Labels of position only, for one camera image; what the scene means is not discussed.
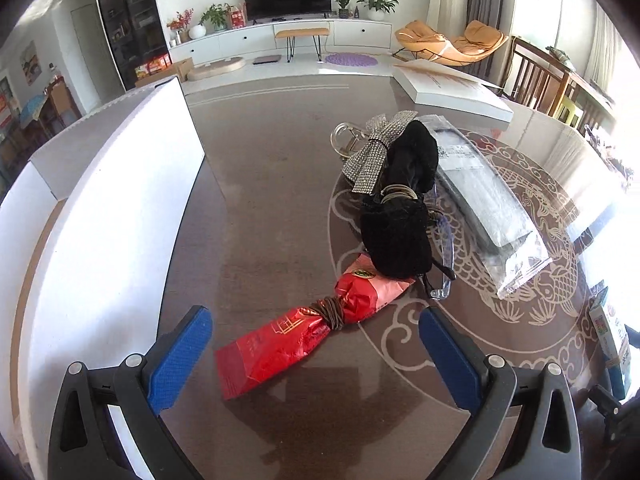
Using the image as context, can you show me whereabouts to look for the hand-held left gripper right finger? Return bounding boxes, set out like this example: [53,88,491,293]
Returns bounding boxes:
[418,306,583,480]

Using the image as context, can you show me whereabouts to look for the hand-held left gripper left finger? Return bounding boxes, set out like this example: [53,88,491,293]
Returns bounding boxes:
[47,305,213,480]

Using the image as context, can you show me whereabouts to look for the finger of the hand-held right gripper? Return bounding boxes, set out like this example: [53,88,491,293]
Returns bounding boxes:
[588,384,632,448]
[621,325,640,367]

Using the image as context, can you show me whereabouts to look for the blue and white box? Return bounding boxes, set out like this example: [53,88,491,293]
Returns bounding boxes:
[589,285,632,402]

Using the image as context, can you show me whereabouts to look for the red foil packet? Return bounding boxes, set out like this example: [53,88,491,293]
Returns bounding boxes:
[215,255,416,401]

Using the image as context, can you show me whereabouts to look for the rhinestone bow hair clip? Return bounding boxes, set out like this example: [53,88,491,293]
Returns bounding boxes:
[342,111,421,195]

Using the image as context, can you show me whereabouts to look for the clear claw hair clip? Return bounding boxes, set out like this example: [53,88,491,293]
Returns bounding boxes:
[330,121,378,161]

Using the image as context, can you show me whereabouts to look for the black scrunchie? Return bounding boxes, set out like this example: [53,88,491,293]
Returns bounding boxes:
[385,120,441,198]
[360,199,435,281]

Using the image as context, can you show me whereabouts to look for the phone case in clear packet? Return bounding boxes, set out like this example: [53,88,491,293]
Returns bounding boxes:
[419,114,553,301]

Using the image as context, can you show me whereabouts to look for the yellow plastic stool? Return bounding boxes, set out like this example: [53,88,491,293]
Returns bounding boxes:
[555,95,583,123]

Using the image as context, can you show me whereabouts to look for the cluttered wooden side table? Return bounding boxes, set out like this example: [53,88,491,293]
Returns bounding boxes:
[545,45,640,196]

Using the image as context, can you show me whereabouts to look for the wooden dining chair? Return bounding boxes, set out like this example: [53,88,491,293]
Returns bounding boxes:
[47,77,83,121]

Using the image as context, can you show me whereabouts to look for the cardboard box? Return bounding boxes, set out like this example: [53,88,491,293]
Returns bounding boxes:
[135,57,195,88]

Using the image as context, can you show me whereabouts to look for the blue mesh food cover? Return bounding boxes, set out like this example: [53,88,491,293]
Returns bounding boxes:
[19,94,49,123]

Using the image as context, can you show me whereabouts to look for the round beige floor cushion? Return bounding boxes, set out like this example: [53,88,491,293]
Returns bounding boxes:
[187,56,247,82]

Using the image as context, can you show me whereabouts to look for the orange snack boxes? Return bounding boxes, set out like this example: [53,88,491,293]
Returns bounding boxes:
[135,55,173,78]

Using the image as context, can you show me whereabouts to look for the orange lounge chair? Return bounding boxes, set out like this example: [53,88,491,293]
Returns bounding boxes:
[392,20,510,67]

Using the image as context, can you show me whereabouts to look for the purple round mat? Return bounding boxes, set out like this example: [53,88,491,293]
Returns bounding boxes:
[325,51,379,67]

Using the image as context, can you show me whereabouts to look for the red flower arrangement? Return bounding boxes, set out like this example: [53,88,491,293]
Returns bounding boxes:
[166,8,196,45]

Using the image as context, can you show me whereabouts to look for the white television cabinet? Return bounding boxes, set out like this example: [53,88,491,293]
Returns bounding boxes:
[167,17,393,68]

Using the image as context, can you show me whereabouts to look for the black display cabinet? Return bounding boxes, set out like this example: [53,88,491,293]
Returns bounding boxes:
[92,0,171,92]

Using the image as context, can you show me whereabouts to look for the green leafy potted plant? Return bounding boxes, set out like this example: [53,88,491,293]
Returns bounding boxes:
[199,3,232,32]

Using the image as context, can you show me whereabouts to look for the small wooden bench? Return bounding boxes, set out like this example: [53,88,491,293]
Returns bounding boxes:
[274,27,331,63]

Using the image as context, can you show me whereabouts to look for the large potted plant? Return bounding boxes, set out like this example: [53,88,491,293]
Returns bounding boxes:
[356,0,399,22]

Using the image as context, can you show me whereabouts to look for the brown elastic hair tie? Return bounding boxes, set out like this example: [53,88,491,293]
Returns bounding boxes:
[311,296,352,332]

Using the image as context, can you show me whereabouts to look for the beige elastic hair tie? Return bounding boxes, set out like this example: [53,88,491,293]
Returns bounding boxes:
[379,184,420,205]

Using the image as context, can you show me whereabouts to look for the framed wall painting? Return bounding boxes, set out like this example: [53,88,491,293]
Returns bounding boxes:
[20,41,42,86]

